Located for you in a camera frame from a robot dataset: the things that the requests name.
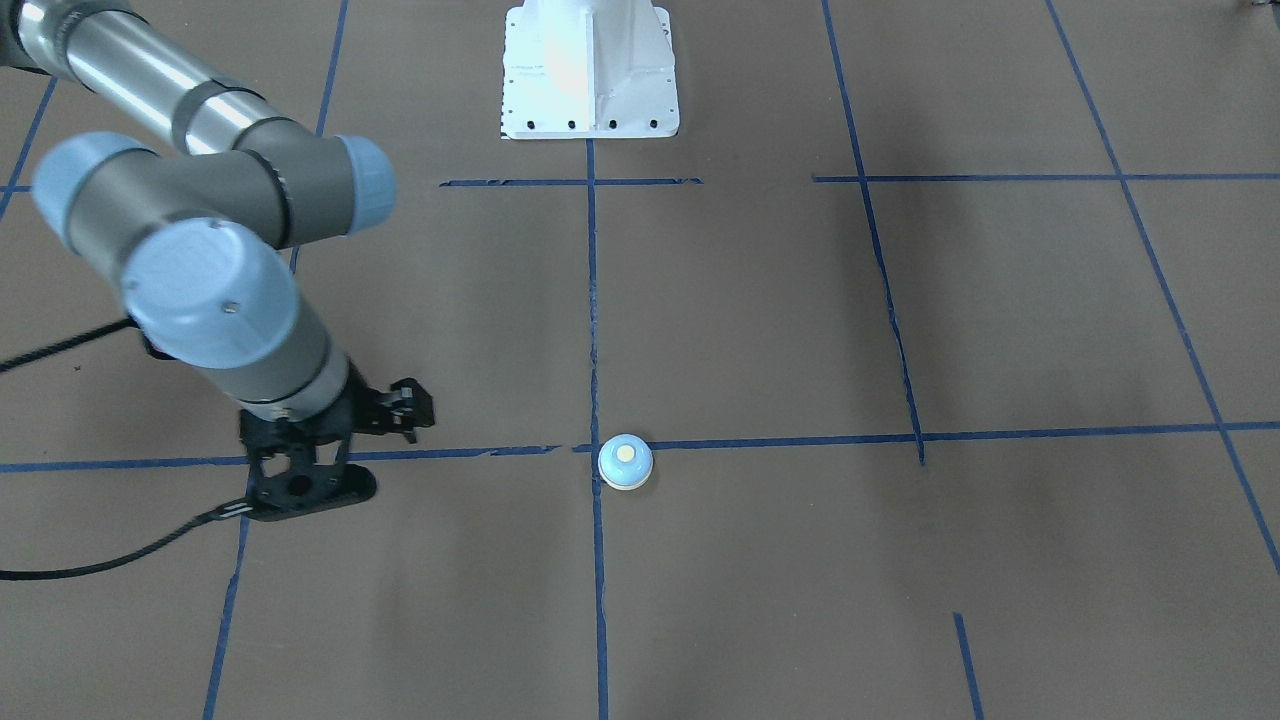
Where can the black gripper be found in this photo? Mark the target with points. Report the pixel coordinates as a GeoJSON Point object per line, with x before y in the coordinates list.
{"type": "Point", "coordinates": [398, 410]}

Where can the small blue white bell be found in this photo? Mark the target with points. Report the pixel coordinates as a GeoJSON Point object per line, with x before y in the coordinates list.
{"type": "Point", "coordinates": [625, 462]}

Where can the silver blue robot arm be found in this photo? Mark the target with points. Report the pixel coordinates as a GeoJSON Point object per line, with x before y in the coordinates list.
{"type": "Point", "coordinates": [193, 244]}

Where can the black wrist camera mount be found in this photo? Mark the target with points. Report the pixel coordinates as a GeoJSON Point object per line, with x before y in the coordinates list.
{"type": "Point", "coordinates": [293, 474]}

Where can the white pedestal column with base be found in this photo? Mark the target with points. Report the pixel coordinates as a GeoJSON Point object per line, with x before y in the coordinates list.
{"type": "Point", "coordinates": [588, 69]}

